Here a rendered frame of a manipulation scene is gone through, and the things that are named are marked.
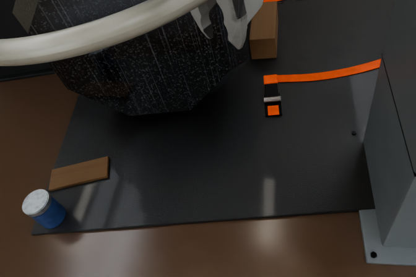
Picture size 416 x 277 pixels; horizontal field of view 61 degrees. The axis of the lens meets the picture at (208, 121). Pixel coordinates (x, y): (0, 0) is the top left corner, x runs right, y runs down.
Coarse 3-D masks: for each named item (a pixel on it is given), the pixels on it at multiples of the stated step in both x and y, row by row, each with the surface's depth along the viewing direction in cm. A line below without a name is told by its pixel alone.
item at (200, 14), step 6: (210, 0) 46; (204, 6) 44; (210, 6) 47; (192, 12) 45; (198, 12) 44; (204, 12) 45; (198, 18) 45; (204, 18) 45; (198, 24) 46; (204, 24) 46; (210, 24) 46; (204, 30) 46; (210, 30) 47; (210, 36) 48
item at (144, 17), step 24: (168, 0) 37; (192, 0) 38; (96, 24) 36; (120, 24) 36; (144, 24) 37; (0, 48) 38; (24, 48) 37; (48, 48) 37; (72, 48) 37; (96, 48) 37
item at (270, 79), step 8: (264, 80) 154; (272, 80) 153; (272, 88) 152; (264, 96) 154; (272, 96) 150; (264, 104) 151; (272, 104) 150; (280, 104) 149; (272, 112) 147; (280, 112) 146
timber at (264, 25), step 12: (264, 12) 174; (276, 12) 173; (252, 24) 170; (264, 24) 168; (276, 24) 170; (252, 36) 164; (264, 36) 162; (276, 36) 168; (252, 48) 167; (264, 48) 166; (276, 48) 167
